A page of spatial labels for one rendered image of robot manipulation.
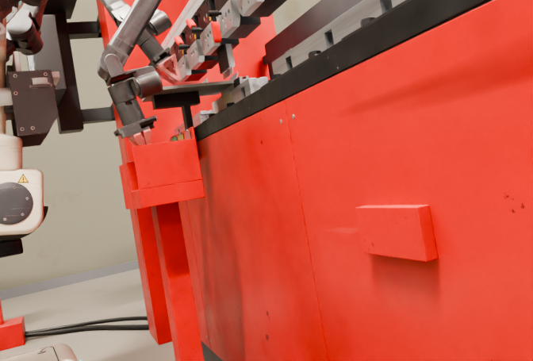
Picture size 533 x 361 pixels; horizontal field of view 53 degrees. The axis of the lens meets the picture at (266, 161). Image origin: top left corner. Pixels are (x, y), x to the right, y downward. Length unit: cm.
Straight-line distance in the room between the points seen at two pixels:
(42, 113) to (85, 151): 381
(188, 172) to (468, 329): 82
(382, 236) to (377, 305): 14
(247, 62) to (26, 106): 152
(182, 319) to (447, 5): 104
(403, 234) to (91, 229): 463
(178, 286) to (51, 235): 384
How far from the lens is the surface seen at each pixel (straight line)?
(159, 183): 131
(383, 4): 96
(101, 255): 526
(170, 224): 139
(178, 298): 141
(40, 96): 146
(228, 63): 174
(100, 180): 525
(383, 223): 76
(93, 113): 310
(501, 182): 61
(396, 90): 73
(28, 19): 181
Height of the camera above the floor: 69
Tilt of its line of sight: 1 degrees up
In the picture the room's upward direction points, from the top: 10 degrees counter-clockwise
